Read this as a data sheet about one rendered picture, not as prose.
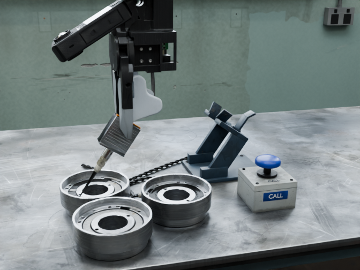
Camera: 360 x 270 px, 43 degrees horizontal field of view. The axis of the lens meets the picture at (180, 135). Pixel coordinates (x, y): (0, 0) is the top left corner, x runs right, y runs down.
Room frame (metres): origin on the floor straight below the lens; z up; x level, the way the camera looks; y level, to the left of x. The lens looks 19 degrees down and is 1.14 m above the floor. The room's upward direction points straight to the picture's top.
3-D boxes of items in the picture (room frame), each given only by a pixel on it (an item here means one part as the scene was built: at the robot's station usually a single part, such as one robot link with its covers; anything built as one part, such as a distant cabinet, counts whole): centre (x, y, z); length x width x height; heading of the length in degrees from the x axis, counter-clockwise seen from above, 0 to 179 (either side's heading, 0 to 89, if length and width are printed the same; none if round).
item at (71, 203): (0.64, 0.13, 0.82); 0.10 x 0.10 x 0.04
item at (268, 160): (0.67, -0.14, 0.85); 0.04 x 0.04 x 0.05
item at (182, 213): (0.63, 0.01, 0.82); 0.10 x 0.10 x 0.04
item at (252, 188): (0.67, -0.14, 0.82); 0.08 x 0.07 x 0.05; 104
